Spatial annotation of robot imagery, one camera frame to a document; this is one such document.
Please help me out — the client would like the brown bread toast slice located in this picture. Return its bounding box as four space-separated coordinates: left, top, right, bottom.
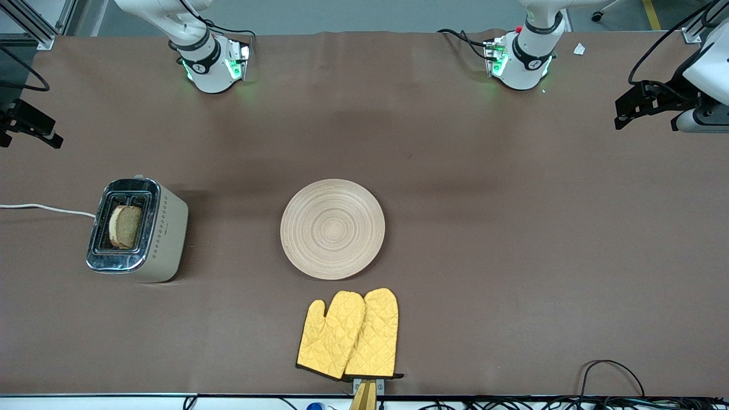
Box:
108 205 144 251

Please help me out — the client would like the round wooden plate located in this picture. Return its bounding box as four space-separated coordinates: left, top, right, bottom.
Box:
280 179 386 281

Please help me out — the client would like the cream and chrome toaster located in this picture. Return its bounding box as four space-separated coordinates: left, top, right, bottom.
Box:
85 175 189 284

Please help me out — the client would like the brown table cover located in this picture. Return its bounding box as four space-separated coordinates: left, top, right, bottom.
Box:
0 28 729 397

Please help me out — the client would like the yellow quilted oven mitt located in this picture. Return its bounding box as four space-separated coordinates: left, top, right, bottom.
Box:
344 288 400 380
296 291 366 380

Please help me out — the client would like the wooden stick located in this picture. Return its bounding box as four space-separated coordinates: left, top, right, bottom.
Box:
349 380 378 410

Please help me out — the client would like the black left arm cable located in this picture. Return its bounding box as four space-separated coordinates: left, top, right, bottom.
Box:
628 0 729 87

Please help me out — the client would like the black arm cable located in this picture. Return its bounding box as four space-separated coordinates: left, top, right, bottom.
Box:
0 44 51 93
628 0 729 87

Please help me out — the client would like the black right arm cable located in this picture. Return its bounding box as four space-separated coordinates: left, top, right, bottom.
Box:
0 44 51 93

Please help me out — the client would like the aluminium frame profile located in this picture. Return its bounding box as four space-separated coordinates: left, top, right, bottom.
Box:
0 0 78 50
680 0 729 44

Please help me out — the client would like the white toaster power cord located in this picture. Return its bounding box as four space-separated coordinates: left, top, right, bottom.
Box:
0 203 97 219

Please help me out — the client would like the black left base cable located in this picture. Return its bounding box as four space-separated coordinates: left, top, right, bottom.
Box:
437 28 497 62

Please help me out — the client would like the black base cable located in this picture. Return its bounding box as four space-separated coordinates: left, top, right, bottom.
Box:
202 19 257 44
437 28 497 62

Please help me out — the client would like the black right base cable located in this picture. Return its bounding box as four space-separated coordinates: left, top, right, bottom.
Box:
202 19 257 44

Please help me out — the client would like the black looped cable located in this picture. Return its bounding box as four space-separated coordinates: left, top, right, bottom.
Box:
579 359 646 400

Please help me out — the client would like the small metal bracket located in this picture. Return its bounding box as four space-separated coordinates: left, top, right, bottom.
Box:
351 377 386 397

